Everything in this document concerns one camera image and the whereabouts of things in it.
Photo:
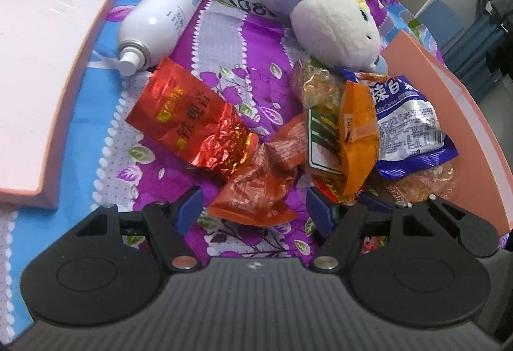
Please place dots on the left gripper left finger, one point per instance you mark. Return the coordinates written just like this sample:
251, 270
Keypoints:
168, 223

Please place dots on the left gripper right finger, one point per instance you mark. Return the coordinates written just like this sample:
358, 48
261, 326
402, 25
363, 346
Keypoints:
341, 228

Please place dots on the orange snack bag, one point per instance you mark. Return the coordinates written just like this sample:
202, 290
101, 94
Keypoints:
358, 136

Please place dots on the orange-red snack packet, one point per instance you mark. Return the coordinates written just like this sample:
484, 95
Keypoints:
255, 193

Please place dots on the blue white snack bag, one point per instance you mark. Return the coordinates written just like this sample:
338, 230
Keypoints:
411, 137

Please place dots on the green white snack packet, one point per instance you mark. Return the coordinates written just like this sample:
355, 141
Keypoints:
322, 143

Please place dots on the clear rice cracker packet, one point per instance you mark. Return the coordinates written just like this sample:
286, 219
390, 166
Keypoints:
420, 185

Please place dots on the red foil tea packet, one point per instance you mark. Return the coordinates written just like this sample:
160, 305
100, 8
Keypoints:
192, 121

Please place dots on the clear crispy snack packet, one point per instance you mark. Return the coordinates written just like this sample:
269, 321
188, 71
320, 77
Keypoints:
316, 87

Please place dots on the pink shoe box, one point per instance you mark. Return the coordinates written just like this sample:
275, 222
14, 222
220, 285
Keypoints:
483, 175

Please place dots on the white blue plush toy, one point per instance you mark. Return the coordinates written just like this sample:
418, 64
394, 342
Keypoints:
337, 33

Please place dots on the white spray bottle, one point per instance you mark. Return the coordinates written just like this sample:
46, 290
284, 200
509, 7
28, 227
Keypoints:
151, 31

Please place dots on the blue chair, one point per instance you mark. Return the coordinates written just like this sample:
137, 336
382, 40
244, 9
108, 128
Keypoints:
442, 22

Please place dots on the pink box lid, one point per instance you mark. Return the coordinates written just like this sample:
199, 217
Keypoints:
45, 48

